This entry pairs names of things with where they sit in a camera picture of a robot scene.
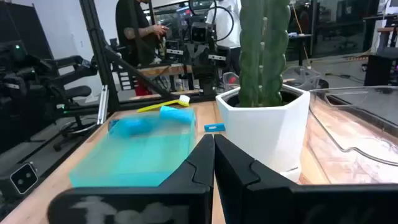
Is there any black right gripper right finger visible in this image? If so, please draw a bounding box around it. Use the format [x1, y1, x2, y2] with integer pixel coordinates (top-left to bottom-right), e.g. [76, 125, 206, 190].
[213, 133, 398, 224]

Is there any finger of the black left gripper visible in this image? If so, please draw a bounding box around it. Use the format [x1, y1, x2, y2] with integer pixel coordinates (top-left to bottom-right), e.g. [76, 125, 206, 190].
[198, 44, 214, 65]
[183, 44, 199, 65]

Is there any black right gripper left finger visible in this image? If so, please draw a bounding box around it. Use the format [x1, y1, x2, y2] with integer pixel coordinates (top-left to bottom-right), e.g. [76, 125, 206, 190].
[47, 133, 216, 224]

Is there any blue sponge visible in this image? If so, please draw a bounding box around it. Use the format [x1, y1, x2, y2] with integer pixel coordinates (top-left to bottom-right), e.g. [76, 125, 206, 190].
[159, 105, 196, 124]

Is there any blue toothbrush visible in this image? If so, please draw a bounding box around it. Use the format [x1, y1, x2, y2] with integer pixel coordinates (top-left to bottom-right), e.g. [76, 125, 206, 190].
[203, 123, 226, 133]

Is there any person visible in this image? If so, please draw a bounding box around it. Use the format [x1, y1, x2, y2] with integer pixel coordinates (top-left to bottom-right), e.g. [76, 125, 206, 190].
[114, 0, 171, 68]
[206, 0, 243, 75]

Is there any wooden workbench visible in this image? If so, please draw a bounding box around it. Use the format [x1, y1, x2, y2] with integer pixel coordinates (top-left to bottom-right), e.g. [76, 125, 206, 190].
[136, 63, 193, 78]

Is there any green cactus plant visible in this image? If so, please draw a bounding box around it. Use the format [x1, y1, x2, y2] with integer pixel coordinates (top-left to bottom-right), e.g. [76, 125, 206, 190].
[238, 0, 292, 108]

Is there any yellow-green dish brush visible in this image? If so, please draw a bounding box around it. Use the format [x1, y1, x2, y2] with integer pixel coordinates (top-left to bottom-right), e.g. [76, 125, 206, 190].
[136, 94, 191, 113]

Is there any translucent green tray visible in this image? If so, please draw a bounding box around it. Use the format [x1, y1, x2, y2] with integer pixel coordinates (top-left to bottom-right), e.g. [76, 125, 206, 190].
[68, 107, 197, 189]

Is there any red plastic object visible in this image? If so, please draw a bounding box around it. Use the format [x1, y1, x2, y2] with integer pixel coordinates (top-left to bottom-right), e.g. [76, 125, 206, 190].
[135, 79, 153, 96]

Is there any white hexagonal plant pot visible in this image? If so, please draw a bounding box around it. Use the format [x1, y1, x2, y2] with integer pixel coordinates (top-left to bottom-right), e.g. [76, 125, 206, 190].
[215, 83, 312, 183]

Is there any black rack with white labels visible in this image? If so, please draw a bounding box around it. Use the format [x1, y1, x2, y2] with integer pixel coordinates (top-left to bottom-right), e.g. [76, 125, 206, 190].
[116, 60, 136, 93]

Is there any small dark table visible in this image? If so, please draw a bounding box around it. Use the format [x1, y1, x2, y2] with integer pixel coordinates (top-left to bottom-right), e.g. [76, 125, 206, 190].
[287, 32, 313, 68]

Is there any silver aluminium bar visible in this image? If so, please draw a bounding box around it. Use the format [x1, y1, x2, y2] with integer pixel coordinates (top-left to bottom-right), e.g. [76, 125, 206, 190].
[96, 84, 109, 126]

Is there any black office chair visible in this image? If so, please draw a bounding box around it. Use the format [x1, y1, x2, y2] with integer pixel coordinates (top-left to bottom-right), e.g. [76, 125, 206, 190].
[51, 54, 99, 153]

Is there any black cabinet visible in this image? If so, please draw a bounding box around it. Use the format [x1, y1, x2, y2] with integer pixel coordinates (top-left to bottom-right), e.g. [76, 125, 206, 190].
[363, 54, 395, 87]

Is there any black panel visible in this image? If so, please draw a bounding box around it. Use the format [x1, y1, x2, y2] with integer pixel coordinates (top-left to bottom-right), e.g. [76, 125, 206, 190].
[0, 2, 54, 60]

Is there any black machine with green light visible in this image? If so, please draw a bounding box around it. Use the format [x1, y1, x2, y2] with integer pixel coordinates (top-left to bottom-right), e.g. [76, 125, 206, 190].
[0, 40, 68, 153]

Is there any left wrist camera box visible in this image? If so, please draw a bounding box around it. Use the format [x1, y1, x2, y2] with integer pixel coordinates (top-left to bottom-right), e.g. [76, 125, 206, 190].
[189, 22, 208, 44]

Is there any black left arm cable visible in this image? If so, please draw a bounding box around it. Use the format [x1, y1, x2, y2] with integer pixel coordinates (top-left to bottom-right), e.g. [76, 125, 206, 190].
[188, 0, 235, 43]

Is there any black aluminium table frame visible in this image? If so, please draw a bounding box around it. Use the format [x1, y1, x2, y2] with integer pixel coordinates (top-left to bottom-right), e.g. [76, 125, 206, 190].
[63, 0, 218, 125]

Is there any black floor cable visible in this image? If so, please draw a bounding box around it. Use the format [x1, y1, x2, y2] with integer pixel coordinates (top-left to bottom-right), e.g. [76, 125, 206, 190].
[325, 72, 365, 84]

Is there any table-level camera box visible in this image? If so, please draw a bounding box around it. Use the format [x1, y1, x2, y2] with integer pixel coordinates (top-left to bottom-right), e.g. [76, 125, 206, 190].
[0, 161, 40, 200]

